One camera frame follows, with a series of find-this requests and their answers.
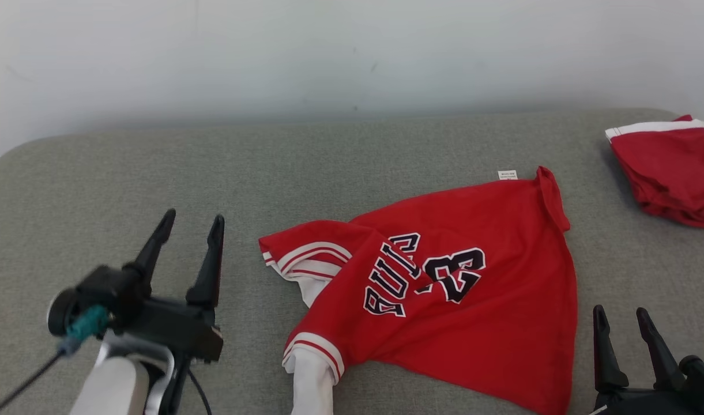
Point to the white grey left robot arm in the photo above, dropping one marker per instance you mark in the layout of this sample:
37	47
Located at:
115	386

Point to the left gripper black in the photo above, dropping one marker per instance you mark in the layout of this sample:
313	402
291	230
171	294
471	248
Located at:
161	325

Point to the red shorts white band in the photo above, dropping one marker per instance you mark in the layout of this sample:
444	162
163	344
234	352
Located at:
674	173

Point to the grey fabric sofa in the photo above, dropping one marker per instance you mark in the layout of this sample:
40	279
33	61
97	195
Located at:
155	173

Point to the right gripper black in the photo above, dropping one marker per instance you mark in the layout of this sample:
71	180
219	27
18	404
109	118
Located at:
674	403

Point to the red white basketball jersey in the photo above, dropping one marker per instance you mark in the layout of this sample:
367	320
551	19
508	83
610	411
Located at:
490	288

